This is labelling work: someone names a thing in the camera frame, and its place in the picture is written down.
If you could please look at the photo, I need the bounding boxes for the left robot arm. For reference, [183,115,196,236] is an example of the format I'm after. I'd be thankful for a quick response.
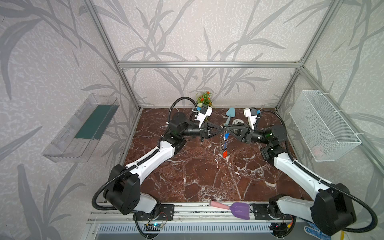
[92,107,221,217]

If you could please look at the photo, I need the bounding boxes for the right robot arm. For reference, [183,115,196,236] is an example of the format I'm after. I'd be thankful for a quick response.
[226,124,378,236]

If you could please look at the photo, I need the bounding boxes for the teal toy trowel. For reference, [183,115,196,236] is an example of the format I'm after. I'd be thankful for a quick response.
[225,108,236,126]

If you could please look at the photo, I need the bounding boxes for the potted artificial flowers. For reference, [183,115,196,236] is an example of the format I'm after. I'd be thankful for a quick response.
[197,91,213,107]

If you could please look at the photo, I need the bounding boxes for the purple toy shovel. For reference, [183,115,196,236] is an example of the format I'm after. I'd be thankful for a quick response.
[210,201,250,220]

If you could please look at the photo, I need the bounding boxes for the green circuit board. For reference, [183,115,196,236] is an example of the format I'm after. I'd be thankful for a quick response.
[144,222,167,232]

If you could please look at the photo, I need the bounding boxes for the blue dotted work glove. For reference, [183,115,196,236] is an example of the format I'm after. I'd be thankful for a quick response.
[304,226,331,240]

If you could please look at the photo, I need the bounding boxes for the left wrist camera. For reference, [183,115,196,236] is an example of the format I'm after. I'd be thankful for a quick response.
[194,103,213,128]

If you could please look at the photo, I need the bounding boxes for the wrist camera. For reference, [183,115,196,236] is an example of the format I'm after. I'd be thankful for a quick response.
[244,108,261,130]
[194,103,213,128]

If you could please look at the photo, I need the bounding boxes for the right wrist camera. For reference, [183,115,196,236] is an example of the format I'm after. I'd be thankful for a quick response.
[244,108,261,130]

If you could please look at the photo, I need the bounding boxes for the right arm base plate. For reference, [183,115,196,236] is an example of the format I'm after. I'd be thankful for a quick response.
[250,203,293,222]

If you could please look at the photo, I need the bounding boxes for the white wire basket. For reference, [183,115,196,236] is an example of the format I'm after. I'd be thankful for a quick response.
[290,90,362,162]

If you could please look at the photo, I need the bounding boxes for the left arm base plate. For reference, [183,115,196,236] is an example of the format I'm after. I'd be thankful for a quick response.
[134,204,175,221]

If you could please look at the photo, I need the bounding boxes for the clear plastic wall shelf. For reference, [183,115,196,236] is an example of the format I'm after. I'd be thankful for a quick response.
[42,93,120,163]

